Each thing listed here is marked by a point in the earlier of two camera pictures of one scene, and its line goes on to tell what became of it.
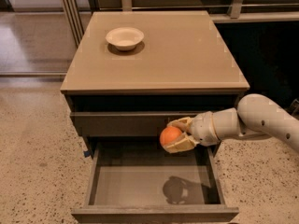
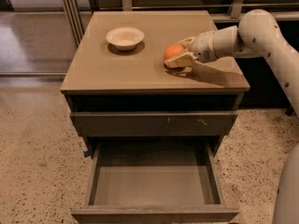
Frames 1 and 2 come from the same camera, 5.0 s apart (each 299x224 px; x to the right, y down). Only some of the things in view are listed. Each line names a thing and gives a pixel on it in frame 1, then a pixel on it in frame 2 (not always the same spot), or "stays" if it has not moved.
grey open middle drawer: (144, 183) stays
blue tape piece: (87, 154) stays
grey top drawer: (124, 123) stays
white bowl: (125, 38) stays
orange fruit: (169, 134) → (172, 51)
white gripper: (202, 129) → (203, 47)
